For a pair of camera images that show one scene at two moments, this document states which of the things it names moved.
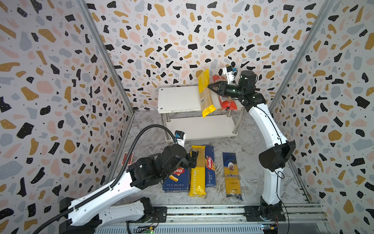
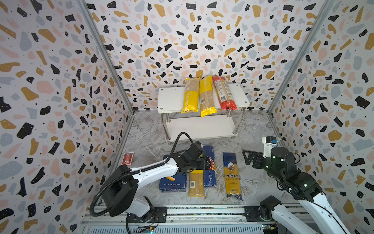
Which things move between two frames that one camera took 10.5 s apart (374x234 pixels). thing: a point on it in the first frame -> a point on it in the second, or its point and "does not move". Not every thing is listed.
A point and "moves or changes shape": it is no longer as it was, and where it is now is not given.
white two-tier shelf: [180, 108] does not move
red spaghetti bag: [226, 103] does not move
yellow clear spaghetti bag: [205, 97] moves or changes shape
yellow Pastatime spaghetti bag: [197, 175] -> [191, 103]
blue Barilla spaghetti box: [210, 179] does not move
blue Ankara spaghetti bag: [232, 183] does not move
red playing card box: [129, 162] does not move
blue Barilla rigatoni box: [178, 181] does not move
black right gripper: [223, 88] -> [259, 156]
